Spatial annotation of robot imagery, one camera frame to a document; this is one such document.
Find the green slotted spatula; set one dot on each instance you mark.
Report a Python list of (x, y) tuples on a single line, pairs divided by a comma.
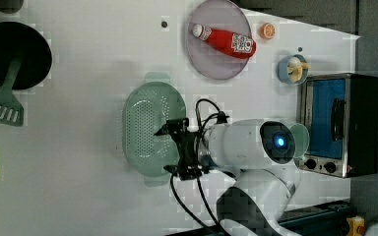
[(11, 110)]

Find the light green cup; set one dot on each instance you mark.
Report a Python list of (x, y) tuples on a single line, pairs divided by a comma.
[(301, 139)]

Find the black and silver toaster oven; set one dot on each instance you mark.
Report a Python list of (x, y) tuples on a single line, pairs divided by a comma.
[(340, 112)]

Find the peeled banana toy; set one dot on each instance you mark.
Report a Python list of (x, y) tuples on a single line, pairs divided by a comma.
[(295, 69)]

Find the yellow emergency stop button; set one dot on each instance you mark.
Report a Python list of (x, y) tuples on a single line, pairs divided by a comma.
[(356, 226)]

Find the blue metal frame rail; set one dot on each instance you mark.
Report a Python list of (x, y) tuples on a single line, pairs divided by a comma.
[(322, 220)]

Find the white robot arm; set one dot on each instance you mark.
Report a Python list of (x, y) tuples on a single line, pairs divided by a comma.
[(257, 154)]

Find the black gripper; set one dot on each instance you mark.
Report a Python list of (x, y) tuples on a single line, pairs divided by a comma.
[(189, 166)]

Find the black round pan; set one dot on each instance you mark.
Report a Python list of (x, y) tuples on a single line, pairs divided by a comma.
[(20, 39)]

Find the grey round plate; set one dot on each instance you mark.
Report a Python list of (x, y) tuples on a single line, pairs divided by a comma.
[(217, 14)]

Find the red ketchup bottle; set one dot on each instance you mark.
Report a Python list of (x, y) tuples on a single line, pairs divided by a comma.
[(230, 43)]

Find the dark grey cup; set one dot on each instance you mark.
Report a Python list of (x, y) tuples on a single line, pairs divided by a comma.
[(11, 6)]

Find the orange slice toy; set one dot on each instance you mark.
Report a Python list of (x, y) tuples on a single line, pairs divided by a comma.
[(267, 31)]

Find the blue bowl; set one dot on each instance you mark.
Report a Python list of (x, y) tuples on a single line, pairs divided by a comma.
[(283, 73)]

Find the green oval plastic strainer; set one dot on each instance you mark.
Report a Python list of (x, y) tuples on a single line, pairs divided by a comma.
[(146, 109)]

